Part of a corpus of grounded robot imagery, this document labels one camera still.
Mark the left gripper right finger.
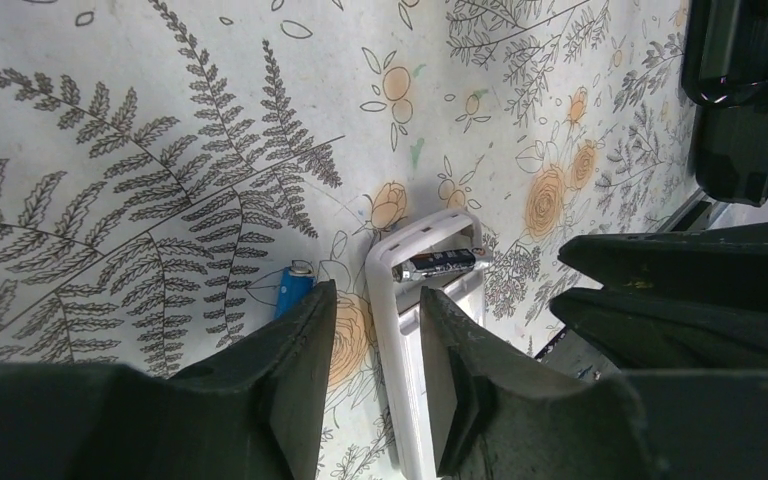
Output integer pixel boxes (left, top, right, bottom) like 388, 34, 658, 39
420, 287, 768, 479

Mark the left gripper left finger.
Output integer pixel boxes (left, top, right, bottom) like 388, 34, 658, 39
0, 281, 337, 479

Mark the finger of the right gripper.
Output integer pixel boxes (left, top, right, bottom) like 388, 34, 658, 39
550, 288, 768, 369
558, 222, 768, 299

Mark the black poker chip case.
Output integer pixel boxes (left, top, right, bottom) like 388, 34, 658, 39
681, 0, 768, 207

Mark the floral patterned table mat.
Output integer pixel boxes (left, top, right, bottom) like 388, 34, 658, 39
0, 1, 695, 479

